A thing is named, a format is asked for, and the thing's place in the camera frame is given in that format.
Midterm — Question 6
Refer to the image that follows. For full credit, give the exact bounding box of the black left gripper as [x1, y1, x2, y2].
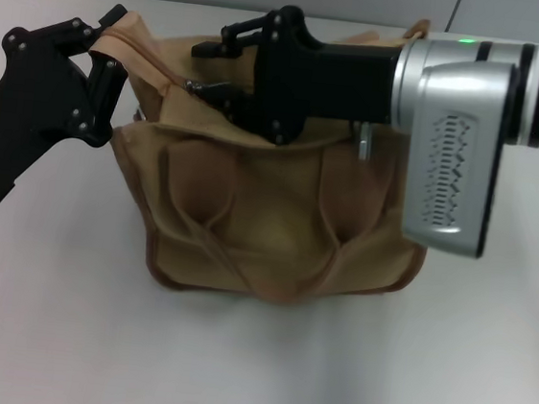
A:
[0, 0, 138, 222]

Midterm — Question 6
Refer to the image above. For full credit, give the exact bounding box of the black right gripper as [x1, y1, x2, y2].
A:
[182, 0, 411, 159]

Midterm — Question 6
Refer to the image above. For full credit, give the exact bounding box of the silver metal zipper pull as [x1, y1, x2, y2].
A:
[180, 78, 207, 96]

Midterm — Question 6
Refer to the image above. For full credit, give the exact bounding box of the khaki canvas food bag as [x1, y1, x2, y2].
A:
[63, 0, 453, 321]

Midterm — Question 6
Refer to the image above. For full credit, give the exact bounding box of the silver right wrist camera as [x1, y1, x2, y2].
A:
[398, 53, 517, 261]

